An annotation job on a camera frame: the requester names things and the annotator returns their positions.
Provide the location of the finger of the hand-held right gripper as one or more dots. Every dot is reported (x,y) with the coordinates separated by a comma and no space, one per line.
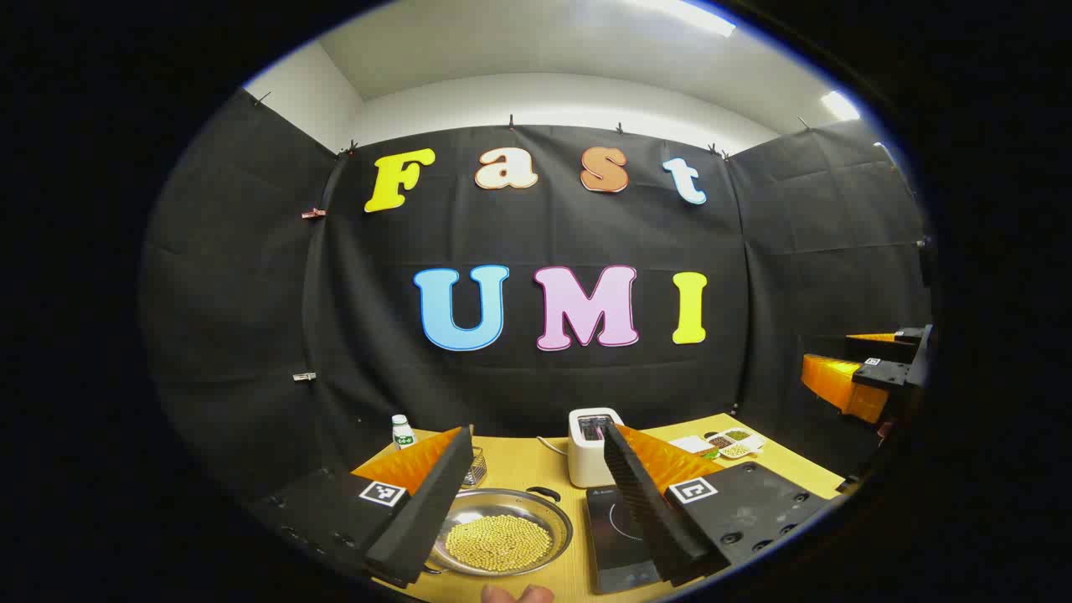
(837,385)
(904,345)

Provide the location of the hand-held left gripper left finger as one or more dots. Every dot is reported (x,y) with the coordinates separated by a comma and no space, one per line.
(419,519)

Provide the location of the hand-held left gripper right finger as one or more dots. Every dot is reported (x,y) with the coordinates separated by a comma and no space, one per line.
(649,511)

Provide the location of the black induction cooktop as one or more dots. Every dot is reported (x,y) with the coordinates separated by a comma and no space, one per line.
(615,536)

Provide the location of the slice of bread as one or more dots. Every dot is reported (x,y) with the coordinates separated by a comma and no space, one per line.
(691,444)

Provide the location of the white toaster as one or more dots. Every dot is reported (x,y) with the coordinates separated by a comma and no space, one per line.
(584,461)

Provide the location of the pile of soybeans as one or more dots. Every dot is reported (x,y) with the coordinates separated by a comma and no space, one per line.
(498,543)

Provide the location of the white bottle with green label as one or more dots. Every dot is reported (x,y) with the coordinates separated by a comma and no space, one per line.
(403,434)

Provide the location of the white tray of beans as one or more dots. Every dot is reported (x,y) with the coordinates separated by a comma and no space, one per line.
(737,442)

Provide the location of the ceiling light panel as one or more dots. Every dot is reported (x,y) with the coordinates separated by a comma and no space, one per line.
(840,105)

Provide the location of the black backdrop cloth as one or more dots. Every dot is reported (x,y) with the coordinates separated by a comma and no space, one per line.
(553,226)

